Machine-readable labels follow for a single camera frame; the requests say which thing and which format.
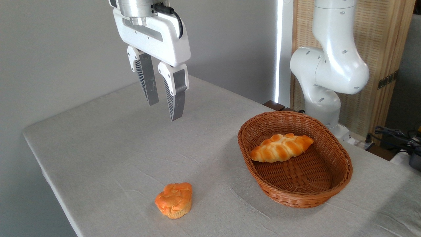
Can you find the grey tablecloth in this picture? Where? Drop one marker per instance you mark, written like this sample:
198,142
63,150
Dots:
115,148

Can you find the braided golden bread loaf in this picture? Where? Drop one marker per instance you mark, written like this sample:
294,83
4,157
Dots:
281,148

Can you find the dark metal screen hinge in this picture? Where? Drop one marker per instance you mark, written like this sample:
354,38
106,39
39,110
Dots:
388,79

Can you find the white power strip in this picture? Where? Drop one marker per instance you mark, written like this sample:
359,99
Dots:
360,143

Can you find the grey box device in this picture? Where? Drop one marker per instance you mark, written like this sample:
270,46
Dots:
415,161

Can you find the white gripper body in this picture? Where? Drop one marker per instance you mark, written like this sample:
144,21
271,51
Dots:
164,41

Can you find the dark brown wooden furniture piece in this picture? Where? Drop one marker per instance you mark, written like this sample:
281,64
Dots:
273,105

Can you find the orange muffin bread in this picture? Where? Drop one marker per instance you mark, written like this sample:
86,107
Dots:
174,199

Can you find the brown wicker oval basket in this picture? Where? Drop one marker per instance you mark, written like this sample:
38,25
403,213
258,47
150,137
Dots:
296,187

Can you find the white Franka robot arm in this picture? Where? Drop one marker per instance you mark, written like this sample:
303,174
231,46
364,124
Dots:
335,65

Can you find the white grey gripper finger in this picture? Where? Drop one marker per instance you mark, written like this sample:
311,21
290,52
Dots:
176,98
148,79

